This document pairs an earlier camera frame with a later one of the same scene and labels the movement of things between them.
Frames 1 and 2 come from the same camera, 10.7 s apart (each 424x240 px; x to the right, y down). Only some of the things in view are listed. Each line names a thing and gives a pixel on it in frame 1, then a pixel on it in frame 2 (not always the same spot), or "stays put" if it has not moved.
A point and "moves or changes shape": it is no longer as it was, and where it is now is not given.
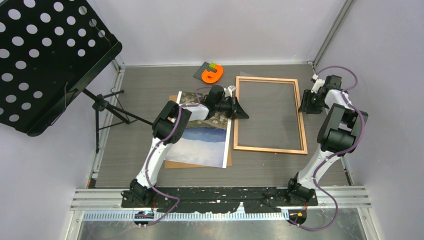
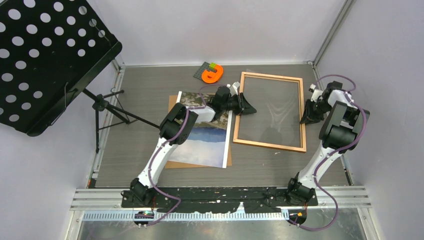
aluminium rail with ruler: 106,204 stays put
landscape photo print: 207,143 stays put
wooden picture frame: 302,134 moves or changes shape
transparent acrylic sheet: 271,105 stays put
